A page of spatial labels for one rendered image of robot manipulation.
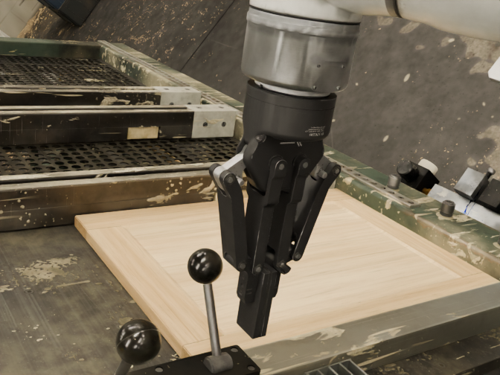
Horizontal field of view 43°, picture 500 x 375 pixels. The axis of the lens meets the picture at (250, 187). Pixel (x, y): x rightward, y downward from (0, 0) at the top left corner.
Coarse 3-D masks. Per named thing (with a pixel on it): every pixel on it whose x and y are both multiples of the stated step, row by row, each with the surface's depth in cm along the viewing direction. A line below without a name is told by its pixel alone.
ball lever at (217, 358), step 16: (192, 256) 66; (208, 256) 65; (192, 272) 65; (208, 272) 65; (208, 288) 66; (208, 304) 66; (208, 320) 66; (224, 352) 67; (208, 368) 65; (224, 368) 65
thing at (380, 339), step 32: (480, 288) 94; (384, 320) 82; (416, 320) 83; (448, 320) 84; (480, 320) 88; (256, 352) 71; (288, 352) 72; (320, 352) 73; (352, 352) 74; (384, 352) 78; (416, 352) 82
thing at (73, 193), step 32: (0, 192) 94; (32, 192) 97; (64, 192) 100; (96, 192) 103; (128, 192) 107; (160, 192) 110; (192, 192) 114; (0, 224) 96; (32, 224) 99; (64, 224) 102
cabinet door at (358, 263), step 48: (336, 192) 131; (96, 240) 95; (144, 240) 98; (192, 240) 101; (336, 240) 109; (384, 240) 112; (144, 288) 84; (192, 288) 87; (288, 288) 91; (336, 288) 93; (384, 288) 95; (432, 288) 97; (192, 336) 76; (240, 336) 77; (288, 336) 79
